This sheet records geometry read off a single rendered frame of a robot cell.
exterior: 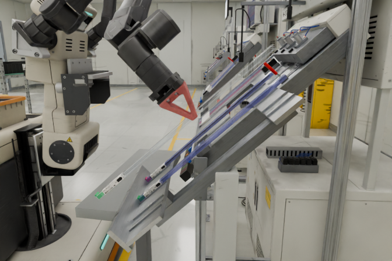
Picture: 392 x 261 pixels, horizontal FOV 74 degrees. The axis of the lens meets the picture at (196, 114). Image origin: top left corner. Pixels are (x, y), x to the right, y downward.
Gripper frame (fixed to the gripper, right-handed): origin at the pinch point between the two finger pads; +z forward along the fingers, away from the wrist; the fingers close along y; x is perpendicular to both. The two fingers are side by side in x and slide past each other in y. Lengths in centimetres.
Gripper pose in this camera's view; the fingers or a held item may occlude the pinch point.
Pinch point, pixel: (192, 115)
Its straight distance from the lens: 55.6
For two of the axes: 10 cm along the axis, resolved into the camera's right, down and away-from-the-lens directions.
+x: -7.4, 6.5, 1.4
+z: 6.7, 7.3, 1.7
